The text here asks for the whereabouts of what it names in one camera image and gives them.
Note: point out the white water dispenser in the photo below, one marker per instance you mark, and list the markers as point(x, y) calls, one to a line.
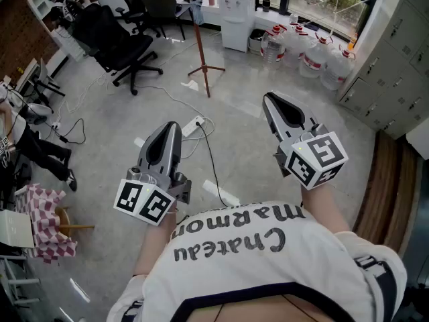
point(236, 18)

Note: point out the long white power strip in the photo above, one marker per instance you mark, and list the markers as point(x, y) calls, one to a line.
point(189, 127)

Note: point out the dark thermos flask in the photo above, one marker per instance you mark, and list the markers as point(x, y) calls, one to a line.
point(266, 2)

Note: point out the wooden stick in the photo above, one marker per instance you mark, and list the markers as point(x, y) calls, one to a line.
point(80, 227)

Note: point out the grey metal locker cabinet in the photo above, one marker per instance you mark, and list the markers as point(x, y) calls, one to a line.
point(395, 62)

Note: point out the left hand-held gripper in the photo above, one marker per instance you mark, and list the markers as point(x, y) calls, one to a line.
point(147, 203)

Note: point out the person's white printed T-shirt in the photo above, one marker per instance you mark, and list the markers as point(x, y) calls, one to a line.
point(251, 273)

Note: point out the checkered cloth stool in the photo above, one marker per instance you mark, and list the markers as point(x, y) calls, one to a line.
point(47, 206)

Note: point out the black office chair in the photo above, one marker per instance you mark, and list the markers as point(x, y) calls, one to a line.
point(132, 2)
point(110, 45)

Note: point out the white desk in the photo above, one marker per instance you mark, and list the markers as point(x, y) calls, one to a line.
point(27, 74)

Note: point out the small white power strip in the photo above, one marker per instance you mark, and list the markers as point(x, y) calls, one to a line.
point(56, 125)

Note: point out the white box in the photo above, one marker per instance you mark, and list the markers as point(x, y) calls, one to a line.
point(15, 228)

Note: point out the grey office chair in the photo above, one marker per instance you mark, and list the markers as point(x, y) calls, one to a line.
point(161, 8)

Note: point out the brown wooden coat rack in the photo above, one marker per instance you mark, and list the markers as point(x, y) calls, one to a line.
point(200, 45)

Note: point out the person's right forearm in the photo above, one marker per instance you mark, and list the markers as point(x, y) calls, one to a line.
point(321, 206)

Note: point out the wooden bowl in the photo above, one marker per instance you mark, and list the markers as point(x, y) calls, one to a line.
point(63, 216)

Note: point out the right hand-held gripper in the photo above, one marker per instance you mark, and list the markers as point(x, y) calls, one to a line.
point(318, 156)

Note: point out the grey metal rack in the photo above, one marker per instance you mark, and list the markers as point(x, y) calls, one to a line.
point(13, 282)

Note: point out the person's left forearm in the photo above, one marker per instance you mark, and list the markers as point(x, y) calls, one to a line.
point(152, 247)

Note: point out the orange drink bottle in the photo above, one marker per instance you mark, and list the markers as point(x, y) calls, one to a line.
point(352, 42)

